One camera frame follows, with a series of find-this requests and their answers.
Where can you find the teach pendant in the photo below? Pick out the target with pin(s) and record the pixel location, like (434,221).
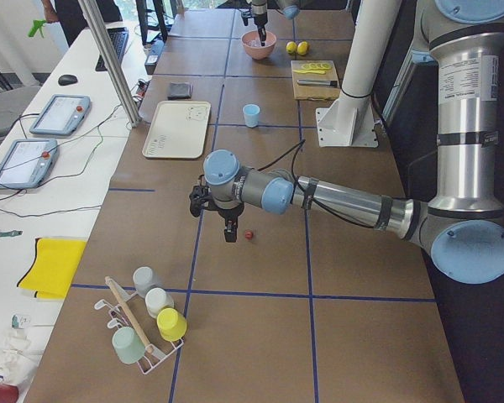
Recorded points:
(62,115)
(27,163)

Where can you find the yellow lemon near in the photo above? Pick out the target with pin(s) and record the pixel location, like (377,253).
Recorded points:
(302,48)

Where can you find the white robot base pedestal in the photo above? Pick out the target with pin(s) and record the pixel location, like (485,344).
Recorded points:
(349,121)

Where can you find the cream bear tray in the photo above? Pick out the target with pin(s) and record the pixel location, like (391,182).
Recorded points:
(178,130)

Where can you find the grey cup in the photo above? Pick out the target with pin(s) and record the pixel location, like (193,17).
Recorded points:
(145,279)

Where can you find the yellow cup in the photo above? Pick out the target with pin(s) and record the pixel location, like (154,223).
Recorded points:
(172,324)

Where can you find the yellow lemon far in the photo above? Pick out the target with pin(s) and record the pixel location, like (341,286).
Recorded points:
(291,47)

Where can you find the black computer mouse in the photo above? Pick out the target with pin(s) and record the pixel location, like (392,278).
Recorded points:
(67,79)

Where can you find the wooden cutting board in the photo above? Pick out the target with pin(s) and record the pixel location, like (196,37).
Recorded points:
(314,92)

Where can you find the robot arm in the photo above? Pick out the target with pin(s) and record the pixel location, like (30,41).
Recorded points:
(460,228)
(289,9)

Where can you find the pink bowl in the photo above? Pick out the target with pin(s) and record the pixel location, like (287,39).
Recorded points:
(256,49)

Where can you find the light blue cup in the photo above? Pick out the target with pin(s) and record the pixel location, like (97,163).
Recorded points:
(251,114)

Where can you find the white wire cup rack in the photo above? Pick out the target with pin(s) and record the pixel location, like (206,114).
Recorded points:
(121,315)

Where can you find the yellow lemon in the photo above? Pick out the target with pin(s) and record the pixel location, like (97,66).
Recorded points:
(291,47)
(302,48)

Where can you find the yellow cloth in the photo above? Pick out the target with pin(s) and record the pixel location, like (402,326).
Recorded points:
(54,266)

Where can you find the white cup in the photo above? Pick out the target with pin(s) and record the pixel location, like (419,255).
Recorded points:
(157,299)

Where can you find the metal handle tool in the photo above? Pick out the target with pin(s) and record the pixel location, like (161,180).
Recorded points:
(319,83)

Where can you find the mint green cup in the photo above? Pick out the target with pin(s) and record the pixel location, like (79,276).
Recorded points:
(127,345)

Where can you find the teach pendant near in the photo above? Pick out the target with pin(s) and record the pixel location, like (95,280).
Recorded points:
(27,163)

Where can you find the teach pendant far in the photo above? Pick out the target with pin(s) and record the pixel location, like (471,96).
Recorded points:
(62,115)

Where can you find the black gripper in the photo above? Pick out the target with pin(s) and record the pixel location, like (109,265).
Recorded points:
(259,9)
(228,214)

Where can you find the aluminium frame post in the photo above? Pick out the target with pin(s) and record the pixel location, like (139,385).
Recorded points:
(92,15)

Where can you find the yellow plastic knife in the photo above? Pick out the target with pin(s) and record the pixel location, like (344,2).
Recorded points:
(309,72)

